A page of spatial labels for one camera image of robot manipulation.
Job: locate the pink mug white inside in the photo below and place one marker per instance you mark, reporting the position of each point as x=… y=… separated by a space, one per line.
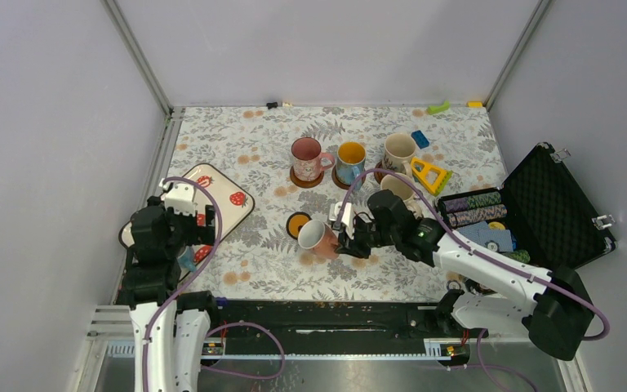
x=317 y=237

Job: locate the floral tablecloth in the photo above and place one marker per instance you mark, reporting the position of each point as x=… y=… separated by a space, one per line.
x=252 y=147

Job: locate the blue toy brick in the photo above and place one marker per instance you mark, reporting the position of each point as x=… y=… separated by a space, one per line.
x=420 y=139

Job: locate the pink mug dark rim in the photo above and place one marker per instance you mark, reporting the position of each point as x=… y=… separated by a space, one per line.
x=309 y=161

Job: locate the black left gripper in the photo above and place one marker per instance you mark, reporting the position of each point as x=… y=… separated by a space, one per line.
x=204 y=234

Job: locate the cream mug with handle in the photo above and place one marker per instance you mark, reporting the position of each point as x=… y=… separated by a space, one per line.
x=399 y=150

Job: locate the white mushroom pattern tray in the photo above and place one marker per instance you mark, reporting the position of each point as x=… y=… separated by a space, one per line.
x=227 y=200

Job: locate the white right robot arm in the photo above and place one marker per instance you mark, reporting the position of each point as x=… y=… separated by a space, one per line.
x=552 y=307

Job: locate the yellow black-rimmed coaster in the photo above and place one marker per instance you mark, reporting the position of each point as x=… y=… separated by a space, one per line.
x=295 y=223

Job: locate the yellow toy shape sorter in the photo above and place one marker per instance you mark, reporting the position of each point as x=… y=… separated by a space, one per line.
x=434 y=179

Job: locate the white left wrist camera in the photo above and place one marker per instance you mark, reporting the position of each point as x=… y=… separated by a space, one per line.
x=180 y=198

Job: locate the blue mug yellow inside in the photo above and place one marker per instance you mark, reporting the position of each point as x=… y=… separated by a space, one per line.
x=351 y=154

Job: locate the green plastic block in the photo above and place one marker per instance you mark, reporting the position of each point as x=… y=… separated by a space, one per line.
x=436 y=109

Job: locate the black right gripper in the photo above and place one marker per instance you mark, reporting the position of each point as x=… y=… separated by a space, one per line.
x=353 y=247

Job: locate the black poker chip case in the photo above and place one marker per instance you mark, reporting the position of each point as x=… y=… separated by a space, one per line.
x=545 y=210

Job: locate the brown wooden coaster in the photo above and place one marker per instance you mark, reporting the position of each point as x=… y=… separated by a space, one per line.
x=379 y=175
x=303 y=183
x=344 y=177

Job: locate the brown wooden coaster top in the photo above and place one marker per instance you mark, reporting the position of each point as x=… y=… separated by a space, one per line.
x=303 y=183

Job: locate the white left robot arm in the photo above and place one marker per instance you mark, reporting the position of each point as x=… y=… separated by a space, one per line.
x=168 y=331

